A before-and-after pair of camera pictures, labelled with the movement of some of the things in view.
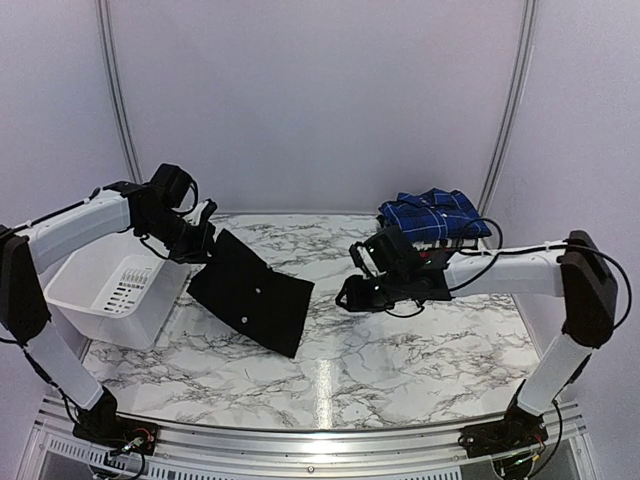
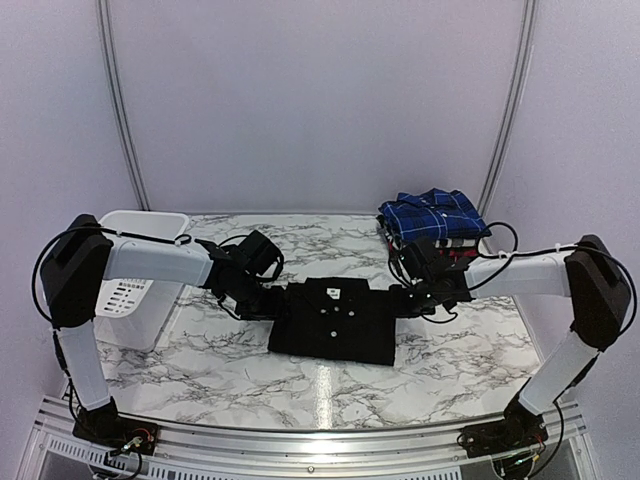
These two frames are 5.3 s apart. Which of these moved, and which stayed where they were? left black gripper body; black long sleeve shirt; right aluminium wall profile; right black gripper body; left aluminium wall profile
Moved: black long sleeve shirt; left black gripper body; right black gripper body
Stayed: left aluminium wall profile; right aluminium wall profile
